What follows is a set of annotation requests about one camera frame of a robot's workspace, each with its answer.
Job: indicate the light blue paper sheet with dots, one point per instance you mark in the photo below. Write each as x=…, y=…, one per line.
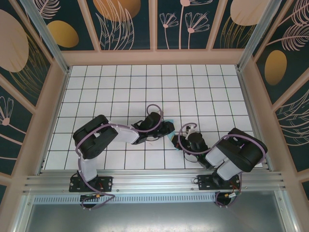
x=170, y=120

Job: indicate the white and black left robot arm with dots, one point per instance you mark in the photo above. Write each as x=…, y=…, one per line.
x=125, y=134

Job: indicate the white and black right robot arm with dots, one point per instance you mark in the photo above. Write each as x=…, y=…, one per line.
x=214, y=154

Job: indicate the grey metal sheet panel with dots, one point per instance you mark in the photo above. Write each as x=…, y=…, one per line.
x=154, y=217

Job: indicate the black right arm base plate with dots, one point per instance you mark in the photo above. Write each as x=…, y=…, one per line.
x=205, y=183

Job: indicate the long aluminium mounting rail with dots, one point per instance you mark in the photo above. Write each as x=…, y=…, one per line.
x=154, y=181

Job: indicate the aluminium table side rail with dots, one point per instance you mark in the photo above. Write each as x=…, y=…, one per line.
x=41, y=166
x=256, y=120

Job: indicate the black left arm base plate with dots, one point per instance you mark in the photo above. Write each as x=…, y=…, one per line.
x=106, y=183

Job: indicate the aluminium frame post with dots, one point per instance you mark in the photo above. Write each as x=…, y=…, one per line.
x=262, y=33
x=47, y=33

